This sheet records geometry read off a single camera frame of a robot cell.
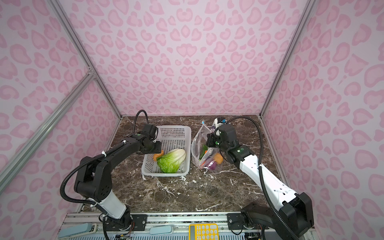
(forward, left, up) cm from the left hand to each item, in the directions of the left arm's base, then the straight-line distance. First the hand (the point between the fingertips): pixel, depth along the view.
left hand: (158, 146), depth 91 cm
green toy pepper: (-4, -28, +3) cm, 28 cm away
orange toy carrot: (-16, -27, +9) cm, 32 cm away
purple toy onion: (-12, -33, -2) cm, 35 cm away
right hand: (-3, -29, +16) cm, 33 cm away
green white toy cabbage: (-11, -8, -1) cm, 13 cm away
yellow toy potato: (-5, +1, -2) cm, 5 cm away
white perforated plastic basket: (+11, -6, -7) cm, 15 cm away
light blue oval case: (-42, -6, -5) cm, 43 cm away
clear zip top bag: (-15, -28, +13) cm, 34 cm away
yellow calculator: (-43, -26, -7) cm, 50 cm away
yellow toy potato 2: (-7, -36, -4) cm, 37 cm away
